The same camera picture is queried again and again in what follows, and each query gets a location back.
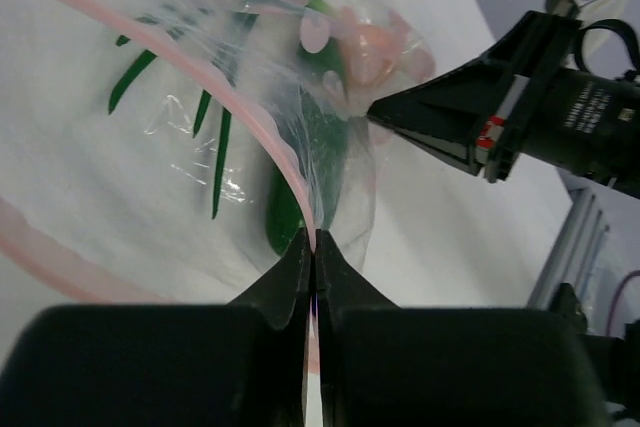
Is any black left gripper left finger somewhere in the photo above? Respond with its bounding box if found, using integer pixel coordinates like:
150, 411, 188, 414
1, 230, 312, 426

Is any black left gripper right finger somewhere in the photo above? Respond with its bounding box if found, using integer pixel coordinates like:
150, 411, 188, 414
314, 231, 611, 426

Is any clear zip top bag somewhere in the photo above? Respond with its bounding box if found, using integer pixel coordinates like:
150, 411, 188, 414
1, 0, 435, 302

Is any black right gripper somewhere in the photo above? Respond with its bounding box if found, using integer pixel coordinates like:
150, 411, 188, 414
367, 11, 639, 197

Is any green fake cucumber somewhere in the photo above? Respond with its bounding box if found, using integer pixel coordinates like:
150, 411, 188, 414
264, 36, 351, 261

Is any peach fake radish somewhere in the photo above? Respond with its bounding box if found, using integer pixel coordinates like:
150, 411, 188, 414
339, 24, 406, 90

